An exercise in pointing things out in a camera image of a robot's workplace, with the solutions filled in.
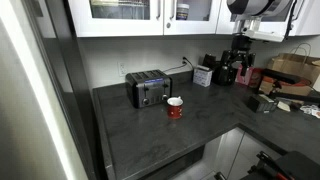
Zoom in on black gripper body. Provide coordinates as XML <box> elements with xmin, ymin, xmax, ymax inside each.
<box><xmin>231</xmin><ymin>34</ymin><xmax>254</xmax><ymax>58</ymax></box>

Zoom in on red cup with white dots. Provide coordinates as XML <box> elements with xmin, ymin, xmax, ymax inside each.
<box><xmin>166</xmin><ymin>96</ymin><xmax>184</xmax><ymax>120</ymax></box>

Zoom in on pink box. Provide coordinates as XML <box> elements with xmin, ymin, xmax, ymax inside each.
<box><xmin>235</xmin><ymin>64</ymin><xmax>264</xmax><ymax>89</ymax></box>

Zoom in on black coffee machine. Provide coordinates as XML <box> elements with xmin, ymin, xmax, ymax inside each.
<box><xmin>203</xmin><ymin>50</ymin><xmax>239</xmax><ymax>86</ymax></box>

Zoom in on white printed carton box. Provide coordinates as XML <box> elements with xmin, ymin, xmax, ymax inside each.
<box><xmin>192</xmin><ymin>64</ymin><xmax>214</xmax><ymax>88</ymax></box>

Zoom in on black device with red rim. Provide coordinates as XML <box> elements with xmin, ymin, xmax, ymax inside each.
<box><xmin>261</xmin><ymin>68</ymin><xmax>313</xmax><ymax>89</ymax></box>

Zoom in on small black box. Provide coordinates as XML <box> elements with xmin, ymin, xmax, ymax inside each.
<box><xmin>246</xmin><ymin>93</ymin><xmax>278</xmax><ymax>114</ymax></box>

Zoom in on brown paper bag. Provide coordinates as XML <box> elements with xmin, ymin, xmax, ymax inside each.
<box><xmin>259</xmin><ymin>42</ymin><xmax>320</xmax><ymax>98</ymax></box>

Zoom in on white paper piece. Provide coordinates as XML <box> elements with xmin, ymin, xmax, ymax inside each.
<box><xmin>276</xmin><ymin>100</ymin><xmax>292</xmax><ymax>113</ymax></box>

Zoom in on long black bar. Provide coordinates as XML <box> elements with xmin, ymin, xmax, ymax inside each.
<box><xmin>268</xmin><ymin>91</ymin><xmax>320</xmax><ymax>105</ymax></box>

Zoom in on jar with dark label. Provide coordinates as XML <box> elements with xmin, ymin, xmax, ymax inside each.
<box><xmin>175</xmin><ymin>3</ymin><xmax>191</xmax><ymax>21</ymax></box>

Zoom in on small white packets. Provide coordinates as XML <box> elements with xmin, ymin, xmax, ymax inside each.
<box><xmin>299</xmin><ymin>104</ymin><xmax>320</xmax><ymax>120</ymax></box>

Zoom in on black four-slot toaster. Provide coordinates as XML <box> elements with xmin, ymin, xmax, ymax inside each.
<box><xmin>125</xmin><ymin>69</ymin><xmax>173</xmax><ymax>109</ymax></box>

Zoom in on black and red equipment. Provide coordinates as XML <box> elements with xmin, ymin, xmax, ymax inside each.
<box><xmin>213</xmin><ymin>150</ymin><xmax>320</xmax><ymax>180</ymax></box>

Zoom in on grey refrigerator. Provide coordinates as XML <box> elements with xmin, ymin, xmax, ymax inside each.
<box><xmin>0</xmin><ymin>0</ymin><xmax>101</xmax><ymax>180</ymax></box>

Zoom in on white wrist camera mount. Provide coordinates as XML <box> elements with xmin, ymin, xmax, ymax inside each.
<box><xmin>240</xmin><ymin>17</ymin><xmax>287</xmax><ymax>43</ymax></box>

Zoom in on black power cord with plug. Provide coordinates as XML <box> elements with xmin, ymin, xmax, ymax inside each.
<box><xmin>162</xmin><ymin>56</ymin><xmax>195</xmax><ymax>74</ymax></box>

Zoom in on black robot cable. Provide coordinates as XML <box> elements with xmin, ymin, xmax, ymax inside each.
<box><xmin>284</xmin><ymin>0</ymin><xmax>306</xmax><ymax>38</ymax></box>

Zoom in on white wall outlet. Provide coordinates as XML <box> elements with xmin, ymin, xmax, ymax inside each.
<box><xmin>117</xmin><ymin>61</ymin><xmax>129</xmax><ymax>77</ymax></box>

